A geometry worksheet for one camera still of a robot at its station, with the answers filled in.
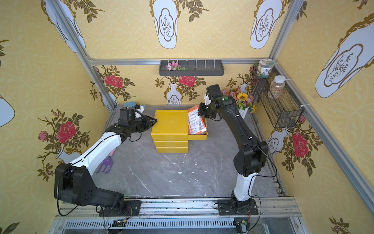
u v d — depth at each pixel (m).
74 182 0.42
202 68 0.92
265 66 0.84
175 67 0.88
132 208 0.73
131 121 0.66
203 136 0.80
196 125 0.84
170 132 0.82
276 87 0.72
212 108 0.66
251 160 0.47
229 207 0.73
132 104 1.22
